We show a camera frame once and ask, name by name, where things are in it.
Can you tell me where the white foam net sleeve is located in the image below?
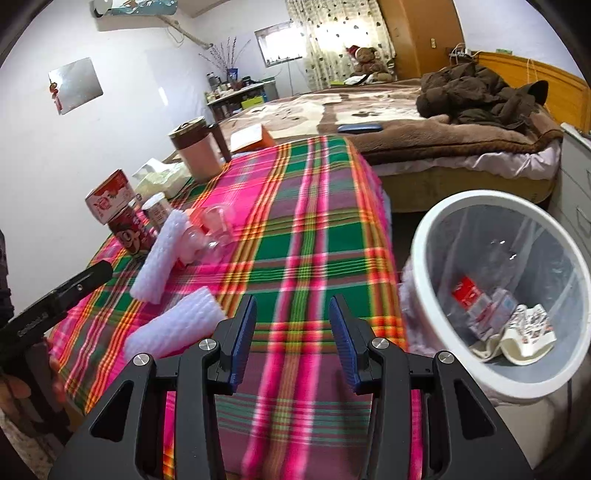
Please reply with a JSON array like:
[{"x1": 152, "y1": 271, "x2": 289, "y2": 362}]
[{"x1": 123, "y1": 287, "x2": 226, "y2": 362}]

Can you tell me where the red white milk carton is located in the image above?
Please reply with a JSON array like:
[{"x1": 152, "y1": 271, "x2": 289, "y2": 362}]
[{"x1": 85, "y1": 169, "x2": 135, "y2": 224}]

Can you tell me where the red white package trash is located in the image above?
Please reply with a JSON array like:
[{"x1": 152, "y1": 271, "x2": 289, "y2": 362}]
[{"x1": 452, "y1": 276, "x2": 518, "y2": 341}]

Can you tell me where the white round trash bin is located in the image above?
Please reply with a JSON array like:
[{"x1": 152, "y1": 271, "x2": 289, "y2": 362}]
[{"x1": 410, "y1": 189, "x2": 591, "y2": 401}]

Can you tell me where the crumpled paper trash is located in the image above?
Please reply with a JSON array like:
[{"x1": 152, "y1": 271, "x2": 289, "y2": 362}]
[{"x1": 469, "y1": 304, "x2": 557, "y2": 366}]

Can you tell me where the clear trash bin liner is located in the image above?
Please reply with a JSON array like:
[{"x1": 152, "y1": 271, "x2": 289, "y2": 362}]
[{"x1": 399, "y1": 202, "x2": 591, "y2": 467}]

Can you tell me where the person left hand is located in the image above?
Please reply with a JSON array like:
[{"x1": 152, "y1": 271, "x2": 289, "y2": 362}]
[{"x1": 1, "y1": 337, "x2": 66, "y2": 413}]

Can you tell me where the red drink can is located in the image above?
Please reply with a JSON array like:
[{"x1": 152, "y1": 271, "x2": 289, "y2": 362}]
[{"x1": 107, "y1": 206, "x2": 155, "y2": 258}]

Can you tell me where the small white labelled bottle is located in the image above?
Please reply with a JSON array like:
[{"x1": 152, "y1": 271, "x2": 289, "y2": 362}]
[{"x1": 141, "y1": 192, "x2": 172, "y2": 232}]

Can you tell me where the clear plastic jelly cup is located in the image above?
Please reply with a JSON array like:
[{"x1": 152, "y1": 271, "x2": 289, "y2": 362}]
[{"x1": 201, "y1": 205, "x2": 235, "y2": 245}]

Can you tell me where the plaid pink green tablecloth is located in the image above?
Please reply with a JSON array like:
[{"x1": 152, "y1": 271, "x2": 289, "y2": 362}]
[{"x1": 50, "y1": 136, "x2": 407, "y2": 479}]

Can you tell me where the green patterned tissue pack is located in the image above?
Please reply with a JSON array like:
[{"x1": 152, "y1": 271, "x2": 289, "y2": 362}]
[{"x1": 132, "y1": 158, "x2": 192, "y2": 201}]

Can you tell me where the yellow bed base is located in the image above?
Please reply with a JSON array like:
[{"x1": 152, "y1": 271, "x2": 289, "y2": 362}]
[{"x1": 374, "y1": 139, "x2": 562, "y2": 213}]

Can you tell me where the pink brown lidded mug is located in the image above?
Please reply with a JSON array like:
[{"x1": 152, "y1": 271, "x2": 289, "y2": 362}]
[{"x1": 168, "y1": 116, "x2": 231, "y2": 182}]

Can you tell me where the orange white cardboard box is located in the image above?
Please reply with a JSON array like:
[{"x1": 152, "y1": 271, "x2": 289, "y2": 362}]
[{"x1": 229, "y1": 123, "x2": 276, "y2": 154}]

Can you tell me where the dark blue phone case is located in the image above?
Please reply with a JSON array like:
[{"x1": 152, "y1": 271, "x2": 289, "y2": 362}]
[{"x1": 338, "y1": 123, "x2": 384, "y2": 135}]

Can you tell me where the brown patterned bed blanket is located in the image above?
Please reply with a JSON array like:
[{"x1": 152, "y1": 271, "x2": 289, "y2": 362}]
[{"x1": 221, "y1": 79, "x2": 563, "y2": 165}]

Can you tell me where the cluttered side desk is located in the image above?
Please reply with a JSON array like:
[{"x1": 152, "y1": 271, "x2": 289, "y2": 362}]
[{"x1": 206, "y1": 78, "x2": 280, "y2": 121}]

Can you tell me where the grey drawer nightstand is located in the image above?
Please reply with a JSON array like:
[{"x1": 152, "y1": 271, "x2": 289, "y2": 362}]
[{"x1": 549, "y1": 123, "x2": 591, "y2": 263}]

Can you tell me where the dark brown padded jacket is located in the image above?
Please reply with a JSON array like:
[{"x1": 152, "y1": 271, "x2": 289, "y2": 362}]
[{"x1": 416, "y1": 62, "x2": 549, "y2": 133}]

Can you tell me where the vase with dry branches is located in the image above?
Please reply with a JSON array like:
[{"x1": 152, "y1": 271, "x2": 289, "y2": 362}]
[{"x1": 201, "y1": 36, "x2": 252, "y2": 83}]

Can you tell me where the brown teddy bear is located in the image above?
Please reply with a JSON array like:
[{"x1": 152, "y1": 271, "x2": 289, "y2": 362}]
[{"x1": 346, "y1": 45, "x2": 394, "y2": 86}]

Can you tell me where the heart patterned curtain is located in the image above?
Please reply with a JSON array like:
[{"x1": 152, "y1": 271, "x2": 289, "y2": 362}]
[{"x1": 286, "y1": 0, "x2": 396, "y2": 91}]

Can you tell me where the orange wooden wardrobe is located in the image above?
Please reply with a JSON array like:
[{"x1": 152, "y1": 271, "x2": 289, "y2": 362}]
[{"x1": 379, "y1": 0, "x2": 464, "y2": 80}]

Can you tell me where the orange wooden headboard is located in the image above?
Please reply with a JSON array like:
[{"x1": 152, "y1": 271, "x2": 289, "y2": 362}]
[{"x1": 475, "y1": 50, "x2": 591, "y2": 133}]

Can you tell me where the silver wall panel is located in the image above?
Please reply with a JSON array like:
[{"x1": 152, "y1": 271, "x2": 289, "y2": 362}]
[{"x1": 48, "y1": 57, "x2": 103, "y2": 115}]

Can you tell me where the wall air conditioner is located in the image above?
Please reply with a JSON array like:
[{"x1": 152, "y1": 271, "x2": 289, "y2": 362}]
[{"x1": 90, "y1": 0, "x2": 178, "y2": 18}]

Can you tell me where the small wall window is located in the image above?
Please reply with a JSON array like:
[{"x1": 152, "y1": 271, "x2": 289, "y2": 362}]
[{"x1": 254, "y1": 21, "x2": 307, "y2": 67}]

